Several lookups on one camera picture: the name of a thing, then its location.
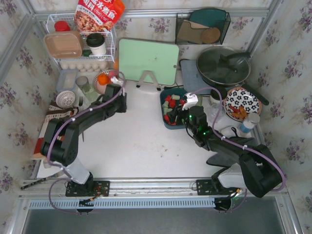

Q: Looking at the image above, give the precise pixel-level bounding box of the teal plastic storage basket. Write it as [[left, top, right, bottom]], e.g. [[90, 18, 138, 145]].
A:
[[159, 88, 189, 130]]

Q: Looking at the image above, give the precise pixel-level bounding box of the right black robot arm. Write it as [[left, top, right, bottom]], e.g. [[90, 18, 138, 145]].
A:
[[169, 106, 286, 198]]

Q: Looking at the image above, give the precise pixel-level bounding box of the fruit plate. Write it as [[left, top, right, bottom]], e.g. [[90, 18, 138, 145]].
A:
[[93, 70, 112, 95]]

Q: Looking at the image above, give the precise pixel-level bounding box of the white small strainer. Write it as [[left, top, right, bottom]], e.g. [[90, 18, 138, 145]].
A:
[[56, 90, 76, 108]]

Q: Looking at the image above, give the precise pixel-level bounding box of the green capsule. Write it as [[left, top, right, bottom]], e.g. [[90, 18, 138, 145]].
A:
[[171, 95, 180, 100]]

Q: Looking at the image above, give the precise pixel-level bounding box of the white cup black lid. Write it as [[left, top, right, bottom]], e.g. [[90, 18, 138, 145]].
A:
[[86, 33, 107, 56]]

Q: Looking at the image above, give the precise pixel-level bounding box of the clear plastic cup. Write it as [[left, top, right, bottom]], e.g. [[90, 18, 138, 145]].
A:
[[208, 103, 224, 122]]

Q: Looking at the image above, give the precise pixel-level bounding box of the white jar black lid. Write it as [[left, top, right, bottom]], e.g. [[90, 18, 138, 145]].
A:
[[210, 88, 227, 104]]

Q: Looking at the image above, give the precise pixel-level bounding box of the red bottle cap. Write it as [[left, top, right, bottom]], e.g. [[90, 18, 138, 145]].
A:
[[54, 20, 71, 32]]

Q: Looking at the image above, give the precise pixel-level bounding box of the green cutting board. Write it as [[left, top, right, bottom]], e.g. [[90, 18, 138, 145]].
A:
[[118, 39, 179, 85]]

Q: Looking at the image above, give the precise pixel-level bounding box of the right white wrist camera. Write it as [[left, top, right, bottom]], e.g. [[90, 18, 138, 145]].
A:
[[182, 93, 198, 111]]

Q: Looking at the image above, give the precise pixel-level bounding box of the clear storage box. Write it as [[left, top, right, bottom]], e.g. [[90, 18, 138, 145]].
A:
[[56, 69, 78, 92]]

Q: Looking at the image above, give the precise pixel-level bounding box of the white scoop cup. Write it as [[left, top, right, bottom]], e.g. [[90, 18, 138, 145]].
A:
[[221, 126, 237, 137]]

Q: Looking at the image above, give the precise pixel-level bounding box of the cutting board metal stand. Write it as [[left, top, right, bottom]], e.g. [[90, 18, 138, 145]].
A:
[[136, 71, 161, 91]]

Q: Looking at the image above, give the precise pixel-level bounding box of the striped red cloth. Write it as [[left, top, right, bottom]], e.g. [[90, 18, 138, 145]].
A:
[[31, 102, 79, 160]]

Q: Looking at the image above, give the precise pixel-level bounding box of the grey glass cup left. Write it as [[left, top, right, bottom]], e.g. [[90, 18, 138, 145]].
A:
[[75, 76, 90, 91]]

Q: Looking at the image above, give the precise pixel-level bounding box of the black power plug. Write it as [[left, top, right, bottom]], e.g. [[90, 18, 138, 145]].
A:
[[163, 85, 180, 90]]

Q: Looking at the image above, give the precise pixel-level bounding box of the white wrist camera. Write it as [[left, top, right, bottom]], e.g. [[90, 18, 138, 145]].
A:
[[182, 93, 198, 111], [111, 77, 124, 86]]

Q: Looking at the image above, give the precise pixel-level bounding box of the white wire rack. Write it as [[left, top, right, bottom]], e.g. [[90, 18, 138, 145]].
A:
[[45, 13, 117, 62]]

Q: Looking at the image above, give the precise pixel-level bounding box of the white egg tray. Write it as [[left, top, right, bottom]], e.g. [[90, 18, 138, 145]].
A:
[[60, 61, 110, 72]]

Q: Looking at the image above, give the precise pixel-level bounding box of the green glass cup left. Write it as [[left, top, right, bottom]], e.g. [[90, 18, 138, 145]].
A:
[[81, 83, 98, 102]]

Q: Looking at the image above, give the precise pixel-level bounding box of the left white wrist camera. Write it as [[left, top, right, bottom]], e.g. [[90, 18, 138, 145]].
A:
[[111, 77, 124, 86]]

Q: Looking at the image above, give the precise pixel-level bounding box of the silver fork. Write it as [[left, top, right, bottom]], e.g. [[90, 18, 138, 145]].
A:
[[78, 96, 84, 111]]

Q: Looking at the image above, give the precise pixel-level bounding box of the white bottle grey cap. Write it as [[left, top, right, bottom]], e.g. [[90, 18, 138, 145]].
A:
[[239, 113, 260, 134]]

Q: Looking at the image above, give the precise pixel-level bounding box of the pink peach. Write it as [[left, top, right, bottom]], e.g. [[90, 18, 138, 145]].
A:
[[108, 70, 119, 78]]

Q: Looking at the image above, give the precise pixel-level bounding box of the flower pattern plate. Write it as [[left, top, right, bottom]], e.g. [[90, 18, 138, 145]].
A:
[[223, 87, 262, 122]]

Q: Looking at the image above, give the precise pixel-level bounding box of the orange fruit left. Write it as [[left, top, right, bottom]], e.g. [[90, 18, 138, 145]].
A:
[[97, 74, 110, 85]]

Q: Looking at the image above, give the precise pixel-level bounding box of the red snack bag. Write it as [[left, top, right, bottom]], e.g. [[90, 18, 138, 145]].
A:
[[74, 0, 125, 33]]

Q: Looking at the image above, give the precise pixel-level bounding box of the black mesh holder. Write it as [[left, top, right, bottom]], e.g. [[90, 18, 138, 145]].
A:
[[175, 8, 231, 45]]

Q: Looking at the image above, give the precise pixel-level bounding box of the grey fluffy cloth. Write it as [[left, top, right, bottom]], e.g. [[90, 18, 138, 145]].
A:
[[206, 127, 258, 168]]

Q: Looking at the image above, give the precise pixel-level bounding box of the black wok with glass lid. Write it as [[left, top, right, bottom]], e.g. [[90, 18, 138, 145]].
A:
[[196, 46, 269, 106]]

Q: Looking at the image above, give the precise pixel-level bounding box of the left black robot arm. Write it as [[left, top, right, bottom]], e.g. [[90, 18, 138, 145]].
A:
[[40, 84, 127, 185]]

